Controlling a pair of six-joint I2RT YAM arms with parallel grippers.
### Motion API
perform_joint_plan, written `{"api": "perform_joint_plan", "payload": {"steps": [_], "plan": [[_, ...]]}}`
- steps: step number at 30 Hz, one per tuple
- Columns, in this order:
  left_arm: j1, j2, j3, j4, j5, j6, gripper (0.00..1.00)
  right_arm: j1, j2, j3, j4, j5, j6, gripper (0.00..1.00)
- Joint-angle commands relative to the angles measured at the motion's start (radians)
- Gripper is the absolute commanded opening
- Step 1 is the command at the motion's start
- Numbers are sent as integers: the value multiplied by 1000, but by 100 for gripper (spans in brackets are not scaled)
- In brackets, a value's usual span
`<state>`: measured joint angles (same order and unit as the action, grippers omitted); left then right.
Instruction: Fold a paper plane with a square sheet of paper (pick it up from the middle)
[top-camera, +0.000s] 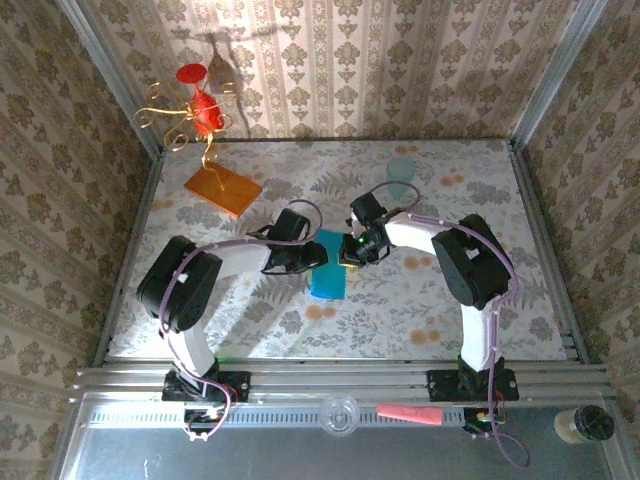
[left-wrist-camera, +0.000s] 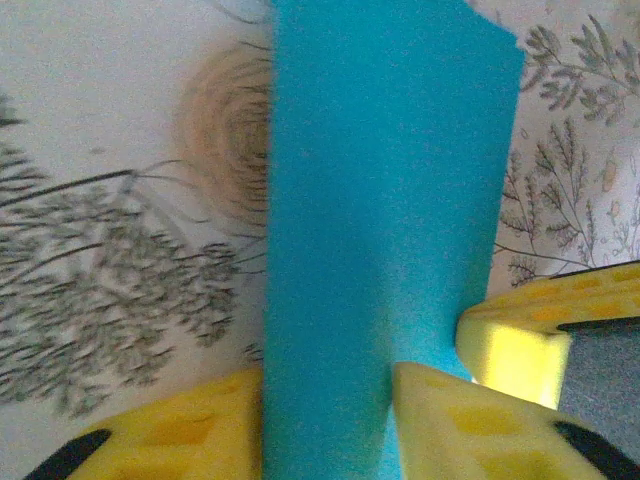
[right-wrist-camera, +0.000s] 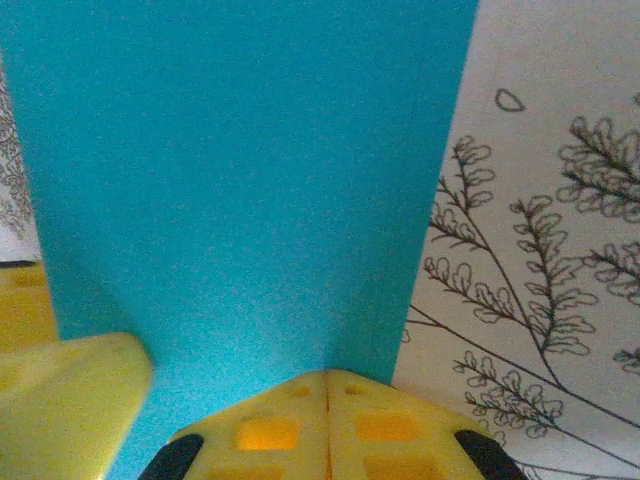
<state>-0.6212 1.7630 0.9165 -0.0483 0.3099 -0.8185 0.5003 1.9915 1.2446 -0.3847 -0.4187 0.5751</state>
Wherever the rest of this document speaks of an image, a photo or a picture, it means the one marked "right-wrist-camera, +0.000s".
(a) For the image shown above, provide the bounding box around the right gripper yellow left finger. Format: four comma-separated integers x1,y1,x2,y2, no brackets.
137,368,330,480

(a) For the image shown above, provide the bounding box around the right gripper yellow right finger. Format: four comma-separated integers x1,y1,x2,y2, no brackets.
327,368,529,480

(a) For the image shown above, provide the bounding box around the blue square paper sheet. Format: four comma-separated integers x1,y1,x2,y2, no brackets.
0,0,480,480

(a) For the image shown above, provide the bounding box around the floral table cover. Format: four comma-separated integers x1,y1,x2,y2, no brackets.
0,0,640,480

